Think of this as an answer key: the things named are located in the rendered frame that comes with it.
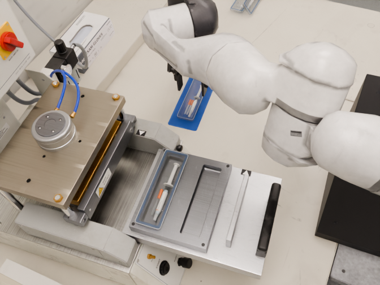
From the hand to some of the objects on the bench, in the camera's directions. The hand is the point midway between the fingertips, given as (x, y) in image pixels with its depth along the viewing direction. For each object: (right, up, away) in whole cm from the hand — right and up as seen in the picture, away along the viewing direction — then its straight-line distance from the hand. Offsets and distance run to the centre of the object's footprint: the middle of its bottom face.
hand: (191, 84), depth 119 cm
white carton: (-39, +16, +18) cm, 46 cm away
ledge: (-28, +32, +34) cm, 54 cm away
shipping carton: (-38, -59, -28) cm, 75 cm away
